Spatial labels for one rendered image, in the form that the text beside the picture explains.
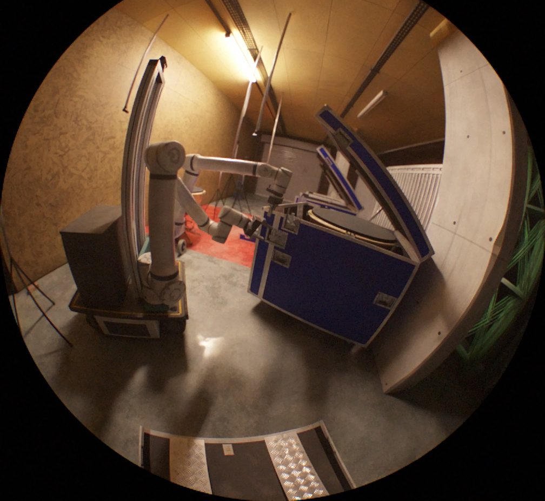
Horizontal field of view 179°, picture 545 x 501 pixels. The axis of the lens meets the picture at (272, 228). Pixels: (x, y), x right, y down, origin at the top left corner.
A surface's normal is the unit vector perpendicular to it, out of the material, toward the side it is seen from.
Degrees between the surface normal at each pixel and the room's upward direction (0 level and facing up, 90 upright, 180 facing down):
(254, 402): 0
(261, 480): 2
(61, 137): 90
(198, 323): 0
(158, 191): 90
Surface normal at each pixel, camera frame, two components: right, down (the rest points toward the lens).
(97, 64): 0.97, 0.23
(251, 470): 0.19, -0.94
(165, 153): 0.83, 0.29
